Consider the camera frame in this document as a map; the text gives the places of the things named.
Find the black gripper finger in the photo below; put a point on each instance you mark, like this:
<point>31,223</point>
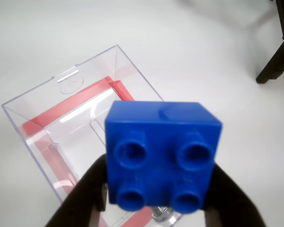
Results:
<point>227,201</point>
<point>85,194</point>

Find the blue lego brick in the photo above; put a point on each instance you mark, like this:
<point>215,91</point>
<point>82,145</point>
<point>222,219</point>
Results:
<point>161,125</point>

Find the transparent plastic box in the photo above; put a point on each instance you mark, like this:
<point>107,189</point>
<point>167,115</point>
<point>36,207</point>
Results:
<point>68,132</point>

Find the red tape strip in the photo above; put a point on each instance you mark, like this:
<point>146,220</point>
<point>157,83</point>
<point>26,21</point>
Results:
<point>68,100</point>
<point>41,144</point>
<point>139,218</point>
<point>124,92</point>

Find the metal bolt with nut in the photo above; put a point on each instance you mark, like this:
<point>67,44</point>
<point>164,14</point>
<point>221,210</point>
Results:
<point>161,211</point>

